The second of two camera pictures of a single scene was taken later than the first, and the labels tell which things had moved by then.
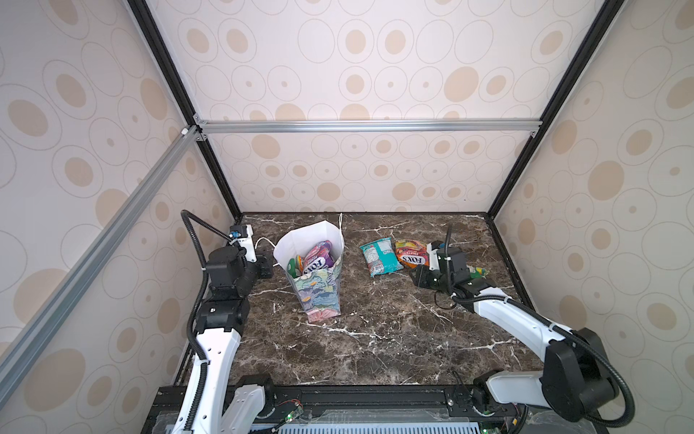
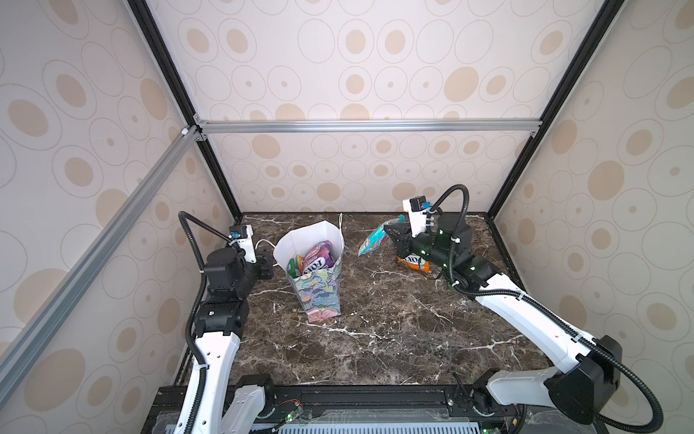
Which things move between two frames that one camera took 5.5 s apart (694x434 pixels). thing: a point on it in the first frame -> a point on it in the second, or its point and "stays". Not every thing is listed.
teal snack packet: [381, 257] -> [378, 236]
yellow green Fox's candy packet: [295, 267] stays
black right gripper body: [428, 278] -> [421, 247]
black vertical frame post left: [153, 35] stays
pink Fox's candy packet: [319, 258] stays
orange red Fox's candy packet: [412, 253] stays
